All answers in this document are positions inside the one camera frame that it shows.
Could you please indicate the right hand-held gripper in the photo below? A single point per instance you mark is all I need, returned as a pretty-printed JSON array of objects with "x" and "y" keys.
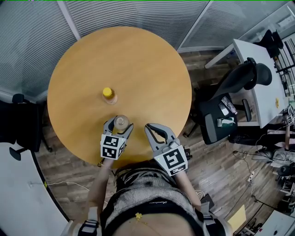
[{"x": 171, "y": 160}]

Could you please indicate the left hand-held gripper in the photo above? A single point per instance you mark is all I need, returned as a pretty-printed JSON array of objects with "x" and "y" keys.
[{"x": 111, "y": 147}]

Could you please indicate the clear plastic container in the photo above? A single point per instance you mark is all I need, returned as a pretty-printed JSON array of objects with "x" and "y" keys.
[{"x": 121, "y": 122}]

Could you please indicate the person's left forearm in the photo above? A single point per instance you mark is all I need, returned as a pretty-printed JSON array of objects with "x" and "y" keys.
[{"x": 101, "y": 182}]

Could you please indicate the person's right forearm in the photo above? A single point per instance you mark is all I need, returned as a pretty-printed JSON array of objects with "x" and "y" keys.
[{"x": 187, "y": 189}]

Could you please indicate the yellow-capped bottle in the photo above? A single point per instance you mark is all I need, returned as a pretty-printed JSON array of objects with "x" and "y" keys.
[{"x": 108, "y": 94}]

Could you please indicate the person's grey knit top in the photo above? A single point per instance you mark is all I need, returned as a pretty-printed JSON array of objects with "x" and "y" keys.
[{"x": 147, "y": 191}]

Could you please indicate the green tissue packet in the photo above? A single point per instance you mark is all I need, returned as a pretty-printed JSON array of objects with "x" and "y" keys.
[{"x": 227, "y": 122}]

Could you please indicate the white phone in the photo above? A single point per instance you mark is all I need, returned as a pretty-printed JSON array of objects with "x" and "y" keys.
[{"x": 223, "y": 109}]

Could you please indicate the grey remote control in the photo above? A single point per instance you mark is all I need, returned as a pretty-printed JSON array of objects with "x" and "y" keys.
[{"x": 229, "y": 104}]

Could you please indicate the yellow flower pendant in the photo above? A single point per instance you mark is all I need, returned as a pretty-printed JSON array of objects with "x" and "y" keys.
[{"x": 138, "y": 215}]

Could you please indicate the black mesh office chair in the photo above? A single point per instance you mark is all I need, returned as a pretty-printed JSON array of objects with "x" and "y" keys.
[{"x": 232, "y": 83}]

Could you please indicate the black armrest office chair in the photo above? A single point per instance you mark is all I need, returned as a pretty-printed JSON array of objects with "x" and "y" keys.
[{"x": 20, "y": 124}]

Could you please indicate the white power strip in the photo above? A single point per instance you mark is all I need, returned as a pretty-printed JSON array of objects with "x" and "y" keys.
[{"x": 251, "y": 176}]

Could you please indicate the white rectangular desk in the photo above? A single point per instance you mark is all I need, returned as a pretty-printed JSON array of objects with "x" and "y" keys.
[{"x": 258, "y": 76}]

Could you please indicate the white curved desk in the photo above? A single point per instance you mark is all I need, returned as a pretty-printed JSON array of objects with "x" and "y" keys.
[{"x": 20, "y": 196}]

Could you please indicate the small yellow object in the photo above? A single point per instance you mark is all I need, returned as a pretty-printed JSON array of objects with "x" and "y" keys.
[{"x": 277, "y": 102}]

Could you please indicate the black backpack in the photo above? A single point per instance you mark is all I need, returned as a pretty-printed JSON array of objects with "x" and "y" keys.
[{"x": 270, "y": 42}]

